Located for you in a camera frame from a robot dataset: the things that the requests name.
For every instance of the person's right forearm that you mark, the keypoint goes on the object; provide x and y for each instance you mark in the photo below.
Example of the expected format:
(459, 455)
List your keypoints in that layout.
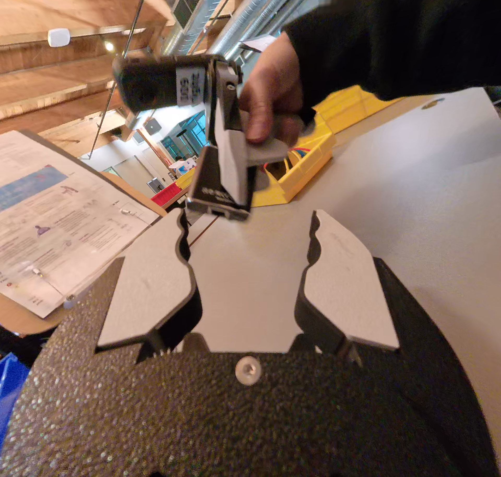
(391, 35)

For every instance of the white ceiling sensor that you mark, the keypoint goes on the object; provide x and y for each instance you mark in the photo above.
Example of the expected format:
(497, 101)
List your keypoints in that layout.
(58, 37)

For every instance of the metal air duct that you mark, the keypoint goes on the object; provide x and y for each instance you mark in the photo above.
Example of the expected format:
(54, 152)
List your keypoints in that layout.
(250, 7)

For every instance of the black network adapter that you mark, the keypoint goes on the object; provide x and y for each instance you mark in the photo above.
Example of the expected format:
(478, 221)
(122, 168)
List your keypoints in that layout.
(207, 179)

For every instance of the yellow plastic bin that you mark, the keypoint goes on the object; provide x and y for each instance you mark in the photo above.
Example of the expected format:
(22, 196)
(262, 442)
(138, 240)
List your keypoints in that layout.
(352, 103)
(297, 179)

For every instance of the blue plastic bin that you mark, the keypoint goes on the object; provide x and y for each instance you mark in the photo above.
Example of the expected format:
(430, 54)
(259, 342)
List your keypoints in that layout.
(9, 387)

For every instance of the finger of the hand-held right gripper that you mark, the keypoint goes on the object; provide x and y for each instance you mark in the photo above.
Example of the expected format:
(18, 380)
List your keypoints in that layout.
(233, 164)

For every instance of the yellow crate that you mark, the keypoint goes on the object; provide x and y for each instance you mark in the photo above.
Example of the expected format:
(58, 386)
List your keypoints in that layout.
(186, 179)

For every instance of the red crate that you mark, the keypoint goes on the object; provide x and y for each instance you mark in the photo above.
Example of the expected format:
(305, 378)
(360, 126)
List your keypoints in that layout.
(166, 195)

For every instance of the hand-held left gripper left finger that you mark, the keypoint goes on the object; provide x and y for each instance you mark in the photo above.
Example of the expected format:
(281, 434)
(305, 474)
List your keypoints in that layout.
(148, 289)

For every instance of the person's right hand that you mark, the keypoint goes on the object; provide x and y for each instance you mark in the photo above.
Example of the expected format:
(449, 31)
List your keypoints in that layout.
(274, 78)

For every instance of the ceiling vent grille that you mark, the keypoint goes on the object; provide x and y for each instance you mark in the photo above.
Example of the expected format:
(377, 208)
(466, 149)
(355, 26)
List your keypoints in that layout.
(188, 1)

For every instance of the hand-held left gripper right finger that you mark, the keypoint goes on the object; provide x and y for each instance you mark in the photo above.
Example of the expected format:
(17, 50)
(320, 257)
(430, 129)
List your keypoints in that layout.
(348, 289)

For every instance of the instruction sheet stand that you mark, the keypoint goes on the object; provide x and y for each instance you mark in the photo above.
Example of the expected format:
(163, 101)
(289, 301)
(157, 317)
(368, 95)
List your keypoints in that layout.
(58, 218)

